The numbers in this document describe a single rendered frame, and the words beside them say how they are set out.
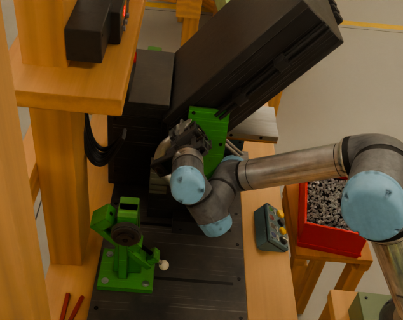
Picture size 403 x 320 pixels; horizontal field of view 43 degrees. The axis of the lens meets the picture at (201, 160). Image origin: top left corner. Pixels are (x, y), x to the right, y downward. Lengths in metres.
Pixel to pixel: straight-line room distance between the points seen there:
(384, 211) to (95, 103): 0.56
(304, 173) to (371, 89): 3.13
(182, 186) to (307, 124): 2.61
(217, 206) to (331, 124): 2.62
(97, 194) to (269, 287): 0.63
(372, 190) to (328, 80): 3.27
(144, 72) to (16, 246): 0.90
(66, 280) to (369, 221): 0.87
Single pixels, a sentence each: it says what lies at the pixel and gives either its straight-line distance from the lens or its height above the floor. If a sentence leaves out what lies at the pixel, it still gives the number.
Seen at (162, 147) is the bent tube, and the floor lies 1.17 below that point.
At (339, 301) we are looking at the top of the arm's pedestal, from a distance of 1.62.
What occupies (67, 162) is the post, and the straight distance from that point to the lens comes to 1.24.
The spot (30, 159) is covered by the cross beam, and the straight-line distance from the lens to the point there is 1.27.
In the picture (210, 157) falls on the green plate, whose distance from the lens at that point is 1.50.
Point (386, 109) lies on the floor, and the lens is 4.08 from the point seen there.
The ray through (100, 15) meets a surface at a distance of 1.08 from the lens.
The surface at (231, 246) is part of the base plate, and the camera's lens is 1.58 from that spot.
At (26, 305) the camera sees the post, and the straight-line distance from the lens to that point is 0.99.
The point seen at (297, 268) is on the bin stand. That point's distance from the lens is 1.82.
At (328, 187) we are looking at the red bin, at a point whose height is 0.88.
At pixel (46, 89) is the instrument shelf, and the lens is 1.02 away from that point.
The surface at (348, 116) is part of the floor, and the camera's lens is 3.86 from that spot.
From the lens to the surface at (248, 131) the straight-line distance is 1.62.
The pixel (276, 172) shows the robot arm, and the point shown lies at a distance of 1.19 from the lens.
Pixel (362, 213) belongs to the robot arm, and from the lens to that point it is 0.99.
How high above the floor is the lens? 2.12
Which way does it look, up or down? 42 degrees down
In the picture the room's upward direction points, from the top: 8 degrees clockwise
